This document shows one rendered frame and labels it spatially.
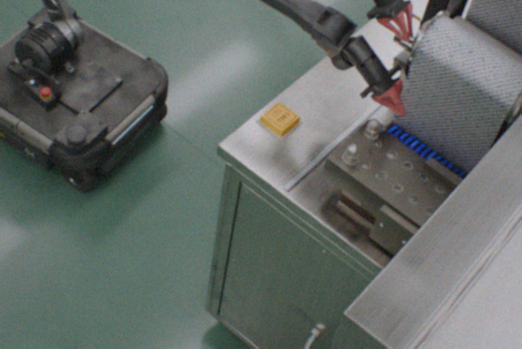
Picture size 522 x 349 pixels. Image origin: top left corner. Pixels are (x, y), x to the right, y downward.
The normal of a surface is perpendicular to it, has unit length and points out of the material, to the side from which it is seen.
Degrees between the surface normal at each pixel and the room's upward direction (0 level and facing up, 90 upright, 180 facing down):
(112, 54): 0
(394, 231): 90
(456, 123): 90
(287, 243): 90
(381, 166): 0
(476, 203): 0
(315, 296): 90
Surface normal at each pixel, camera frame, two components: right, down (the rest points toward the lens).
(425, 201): 0.11, -0.62
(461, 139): -0.65, 0.55
